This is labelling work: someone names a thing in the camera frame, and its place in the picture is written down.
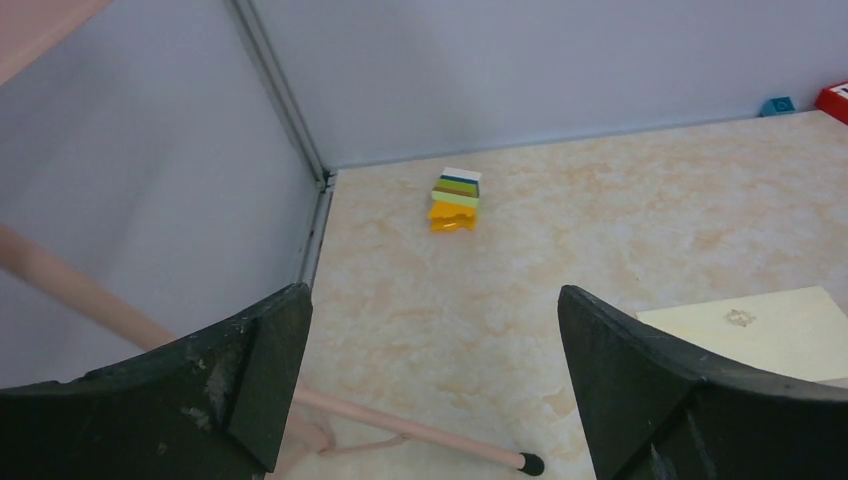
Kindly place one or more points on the stacked colourful toy blocks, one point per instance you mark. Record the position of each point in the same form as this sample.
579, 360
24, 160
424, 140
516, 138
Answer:
456, 199

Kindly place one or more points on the pink perforated music stand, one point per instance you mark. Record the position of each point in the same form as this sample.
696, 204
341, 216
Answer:
51, 275

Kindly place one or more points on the yellow envelope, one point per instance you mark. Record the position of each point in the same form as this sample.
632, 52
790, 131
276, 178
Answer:
798, 333

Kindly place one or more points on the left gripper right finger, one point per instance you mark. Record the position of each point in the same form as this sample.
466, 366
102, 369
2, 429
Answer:
654, 406

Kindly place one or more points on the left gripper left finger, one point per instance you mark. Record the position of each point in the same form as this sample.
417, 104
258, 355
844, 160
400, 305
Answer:
210, 405

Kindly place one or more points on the small blue block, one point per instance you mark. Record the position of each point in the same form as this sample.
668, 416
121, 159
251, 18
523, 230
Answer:
777, 106

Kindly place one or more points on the red toy block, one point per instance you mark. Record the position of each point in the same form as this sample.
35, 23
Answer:
833, 100

